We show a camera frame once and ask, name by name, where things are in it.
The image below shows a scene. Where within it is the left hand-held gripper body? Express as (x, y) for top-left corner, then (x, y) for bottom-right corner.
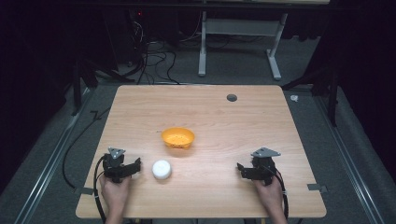
(102, 147), (129, 184)

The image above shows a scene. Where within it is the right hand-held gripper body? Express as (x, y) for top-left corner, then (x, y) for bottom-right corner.
(246, 147), (281, 187)

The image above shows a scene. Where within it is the white round lid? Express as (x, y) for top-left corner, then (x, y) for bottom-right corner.
(151, 160), (173, 180)

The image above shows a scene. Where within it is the orange plastic bowl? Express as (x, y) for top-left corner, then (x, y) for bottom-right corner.
(161, 127), (196, 149)

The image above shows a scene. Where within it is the person's left hand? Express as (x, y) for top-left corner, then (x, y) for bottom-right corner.
(99, 175), (132, 216)

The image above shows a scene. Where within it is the person's right hand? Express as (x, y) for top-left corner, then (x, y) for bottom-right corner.
(252, 176), (285, 217)

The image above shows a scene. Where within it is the grey tape strip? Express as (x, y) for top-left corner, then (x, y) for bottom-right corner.
(73, 186), (95, 196)
(306, 183), (329, 194)

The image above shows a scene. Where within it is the black metal stand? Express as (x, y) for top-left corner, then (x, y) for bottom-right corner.
(281, 66), (340, 127)
(70, 59), (135, 117)

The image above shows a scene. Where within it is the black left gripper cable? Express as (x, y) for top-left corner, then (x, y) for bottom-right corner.
(92, 155), (108, 224)

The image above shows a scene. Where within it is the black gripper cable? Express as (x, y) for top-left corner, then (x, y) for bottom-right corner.
(261, 164), (290, 220)
(92, 155), (108, 224)

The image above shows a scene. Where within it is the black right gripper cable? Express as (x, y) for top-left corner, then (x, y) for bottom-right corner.
(261, 164), (290, 220)

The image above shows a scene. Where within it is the long black floor cable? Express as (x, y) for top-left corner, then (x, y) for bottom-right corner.
(62, 106), (112, 189)

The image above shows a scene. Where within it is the silver floor rail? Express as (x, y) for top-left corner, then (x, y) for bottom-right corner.
(12, 90), (94, 224)
(314, 94), (386, 224)

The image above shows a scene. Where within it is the black floor cable bundle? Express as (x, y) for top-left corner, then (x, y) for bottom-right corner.
(125, 18), (204, 86)

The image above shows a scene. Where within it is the white metal table frame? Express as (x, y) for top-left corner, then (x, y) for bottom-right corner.
(198, 10), (289, 81)

